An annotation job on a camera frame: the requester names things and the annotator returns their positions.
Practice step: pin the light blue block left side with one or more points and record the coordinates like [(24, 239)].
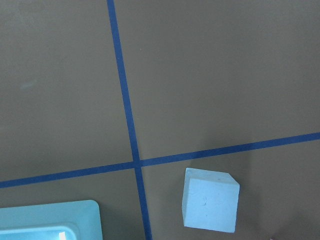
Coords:
[(210, 200)]

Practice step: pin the cyan plastic bin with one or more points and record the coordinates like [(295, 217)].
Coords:
[(73, 220)]

